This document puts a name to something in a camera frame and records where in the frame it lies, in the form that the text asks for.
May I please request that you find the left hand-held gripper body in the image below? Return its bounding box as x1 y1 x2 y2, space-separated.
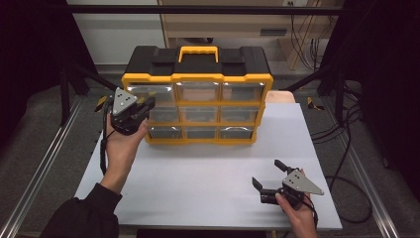
110 87 148 136

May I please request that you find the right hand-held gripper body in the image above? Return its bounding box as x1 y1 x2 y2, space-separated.
260 168 325 211

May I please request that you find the clear plastic drawer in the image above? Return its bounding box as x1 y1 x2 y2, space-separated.
127 83 176 104

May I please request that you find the yellow black drawer organizer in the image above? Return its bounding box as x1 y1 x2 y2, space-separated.
121 45 274 146

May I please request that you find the person's right hand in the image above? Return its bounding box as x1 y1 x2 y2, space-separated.
274 192 319 231

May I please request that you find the person's left hand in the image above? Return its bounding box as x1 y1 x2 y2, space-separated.
103 115 149 186

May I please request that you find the yellow black floor tape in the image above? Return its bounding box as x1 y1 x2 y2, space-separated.
94 95 109 113
306 96 325 111

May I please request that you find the black metal stand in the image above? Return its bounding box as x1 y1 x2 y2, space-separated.
281 63 348 125
58 60 117 127

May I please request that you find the wooden board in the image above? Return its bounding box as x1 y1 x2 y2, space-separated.
265 90 296 104

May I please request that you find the set of clear drawers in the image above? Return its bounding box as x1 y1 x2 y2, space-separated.
148 81 266 140

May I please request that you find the black curtain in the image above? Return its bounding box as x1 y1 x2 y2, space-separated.
0 0 97 150
321 0 420 199

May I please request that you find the wooden cabinet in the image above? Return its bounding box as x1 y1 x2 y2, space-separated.
157 0 331 71

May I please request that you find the grey cabinet vent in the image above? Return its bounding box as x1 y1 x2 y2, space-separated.
260 28 288 37

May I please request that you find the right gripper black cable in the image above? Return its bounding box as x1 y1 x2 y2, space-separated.
302 193 320 229

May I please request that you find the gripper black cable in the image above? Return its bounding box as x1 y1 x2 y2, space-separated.
99 102 117 177
302 193 320 229

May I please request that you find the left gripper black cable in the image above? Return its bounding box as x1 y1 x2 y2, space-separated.
99 102 117 177

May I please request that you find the bundle of floor cables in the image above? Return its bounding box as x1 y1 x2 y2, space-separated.
310 83 365 143

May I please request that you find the looped black floor cable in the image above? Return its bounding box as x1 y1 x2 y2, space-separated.
325 108 374 225

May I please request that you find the aluminium frame rail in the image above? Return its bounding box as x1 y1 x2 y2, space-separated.
0 95 84 238
343 132 402 238

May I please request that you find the black frame bar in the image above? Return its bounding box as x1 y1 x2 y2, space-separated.
65 4 345 15

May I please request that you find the bundle of hanging cables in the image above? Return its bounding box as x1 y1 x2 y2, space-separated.
289 13 331 71

